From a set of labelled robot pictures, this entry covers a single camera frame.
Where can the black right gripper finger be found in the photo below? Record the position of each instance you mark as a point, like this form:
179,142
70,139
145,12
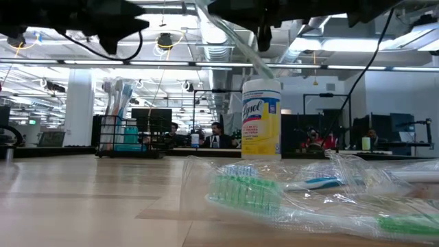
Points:
240,21
233,7

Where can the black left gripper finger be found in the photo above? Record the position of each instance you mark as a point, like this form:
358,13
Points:
133,26
132,10

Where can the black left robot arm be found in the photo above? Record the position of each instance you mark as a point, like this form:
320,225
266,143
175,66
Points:
34,13

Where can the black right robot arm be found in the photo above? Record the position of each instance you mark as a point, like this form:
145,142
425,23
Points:
360,10

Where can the rig overhead light bar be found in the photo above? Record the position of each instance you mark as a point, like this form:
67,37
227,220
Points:
308,66

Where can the white pillar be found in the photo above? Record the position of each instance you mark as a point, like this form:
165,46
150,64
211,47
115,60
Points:
79,109

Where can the black computer monitor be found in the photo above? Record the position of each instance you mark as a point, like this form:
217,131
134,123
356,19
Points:
151,120

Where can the yellow Lysol wipes canister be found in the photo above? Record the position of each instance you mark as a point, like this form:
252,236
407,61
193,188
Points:
260,120

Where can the black cabinet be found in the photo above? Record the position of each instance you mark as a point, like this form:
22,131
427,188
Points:
96,132

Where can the person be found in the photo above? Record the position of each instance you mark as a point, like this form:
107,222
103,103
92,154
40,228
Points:
375,139
216,137
174,133
319,140

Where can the green exit sign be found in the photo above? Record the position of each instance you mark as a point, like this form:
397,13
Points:
32,121

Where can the white bottle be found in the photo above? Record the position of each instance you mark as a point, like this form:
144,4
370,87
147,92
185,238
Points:
195,140

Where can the dark desk monitor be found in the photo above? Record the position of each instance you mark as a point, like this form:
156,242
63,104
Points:
402,127
358,128

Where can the pale green bottle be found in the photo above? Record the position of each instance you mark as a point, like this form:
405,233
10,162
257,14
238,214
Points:
366,143

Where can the black background rig frame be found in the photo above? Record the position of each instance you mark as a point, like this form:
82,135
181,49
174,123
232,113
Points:
326,94
219,91

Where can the black table frame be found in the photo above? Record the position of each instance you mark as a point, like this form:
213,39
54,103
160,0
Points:
51,151

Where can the grey metal post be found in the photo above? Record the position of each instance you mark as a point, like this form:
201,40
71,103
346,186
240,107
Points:
9,154

